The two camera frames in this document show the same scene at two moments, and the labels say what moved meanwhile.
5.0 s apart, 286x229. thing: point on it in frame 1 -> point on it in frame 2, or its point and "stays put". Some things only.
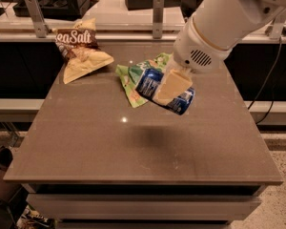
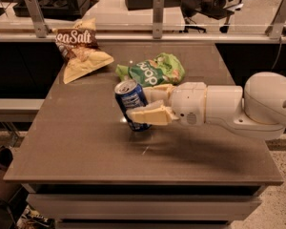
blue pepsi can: (147, 83) -> (131, 94)
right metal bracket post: (277, 24) stays put
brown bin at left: (1, 160) stays put
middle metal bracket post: (158, 8) stays put
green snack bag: (129, 76) stays put
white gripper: (191, 52) -> (189, 103)
